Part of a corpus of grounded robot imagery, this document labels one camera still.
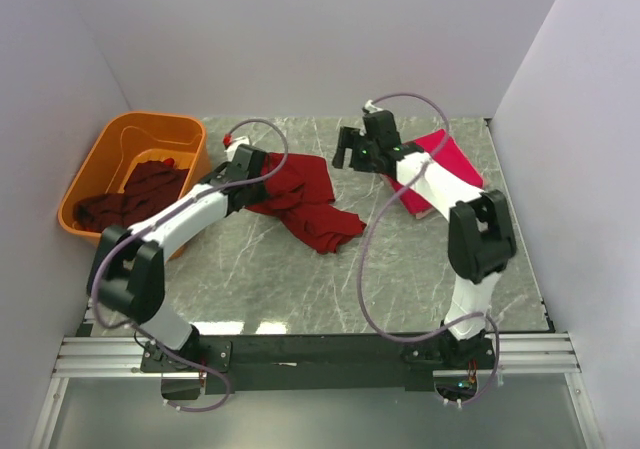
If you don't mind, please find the dark red t-shirt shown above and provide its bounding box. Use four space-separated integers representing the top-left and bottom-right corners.
247 153 366 254

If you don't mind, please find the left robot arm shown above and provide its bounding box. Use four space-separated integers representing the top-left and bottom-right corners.
87 143 282 371

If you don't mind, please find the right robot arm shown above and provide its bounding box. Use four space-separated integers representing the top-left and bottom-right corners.
332 109 517 368

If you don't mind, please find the folded hot pink t-shirt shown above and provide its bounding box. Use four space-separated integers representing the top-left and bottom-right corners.
386 129 484 219

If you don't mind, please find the maroon t-shirt in bin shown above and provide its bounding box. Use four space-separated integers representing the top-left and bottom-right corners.
74 160 189 233

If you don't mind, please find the orange plastic bin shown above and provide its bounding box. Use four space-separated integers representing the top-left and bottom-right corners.
57 112 211 245

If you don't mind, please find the black base crossbar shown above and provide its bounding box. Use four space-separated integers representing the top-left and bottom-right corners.
139 332 501 401

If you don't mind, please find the aluminium extrusion rail frame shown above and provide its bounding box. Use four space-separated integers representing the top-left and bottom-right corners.
32 321 604 448

